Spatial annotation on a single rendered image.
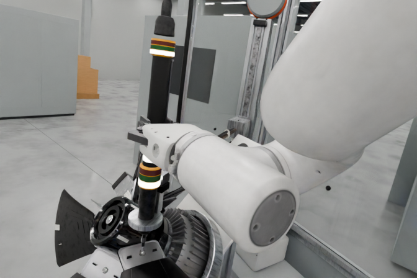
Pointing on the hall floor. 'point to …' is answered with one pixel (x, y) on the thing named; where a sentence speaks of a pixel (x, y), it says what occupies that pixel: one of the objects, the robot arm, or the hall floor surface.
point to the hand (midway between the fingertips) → (156, 125)
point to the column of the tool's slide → (255, 72)
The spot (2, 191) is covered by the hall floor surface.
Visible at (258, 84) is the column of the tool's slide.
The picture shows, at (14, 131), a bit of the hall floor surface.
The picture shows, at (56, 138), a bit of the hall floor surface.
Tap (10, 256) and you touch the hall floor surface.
